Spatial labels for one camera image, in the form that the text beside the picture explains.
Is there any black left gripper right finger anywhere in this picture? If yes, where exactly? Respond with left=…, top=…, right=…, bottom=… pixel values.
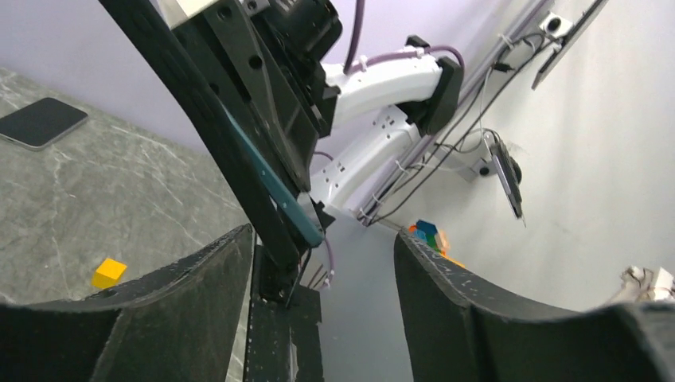
left=393, top=230, right=674, bottom=381

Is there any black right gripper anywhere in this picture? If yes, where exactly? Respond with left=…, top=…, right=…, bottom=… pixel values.
left=174, top=1, right=342, bottom=192

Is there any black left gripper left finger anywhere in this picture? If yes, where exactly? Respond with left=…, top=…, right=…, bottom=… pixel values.
left=1, top=224, right=255, bottom=381

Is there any black phone case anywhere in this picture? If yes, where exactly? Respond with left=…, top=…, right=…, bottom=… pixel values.
left=103, top=1, right=312, bottom=275

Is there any black smartphone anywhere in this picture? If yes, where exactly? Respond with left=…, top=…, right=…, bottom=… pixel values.
left=1, top=97, right=88, bottom=151

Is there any black phone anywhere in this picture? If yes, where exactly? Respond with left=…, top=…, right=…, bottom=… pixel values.
left=222, top=106, right=325, bottom=248

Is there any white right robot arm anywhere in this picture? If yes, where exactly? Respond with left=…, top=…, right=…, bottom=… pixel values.
left=159, top=1, right=463, bottom=209

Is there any yellow cube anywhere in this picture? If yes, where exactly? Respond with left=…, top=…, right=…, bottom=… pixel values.
left=91, top=258, right=127, bottom=290

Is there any colourful toy blocks pile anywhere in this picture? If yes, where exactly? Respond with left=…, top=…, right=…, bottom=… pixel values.
left=408, top=220, right=465, bottom=268

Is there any wall mounted monitor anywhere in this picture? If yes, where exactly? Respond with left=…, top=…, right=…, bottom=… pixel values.
left=474, top=131, right=526, bottom=226

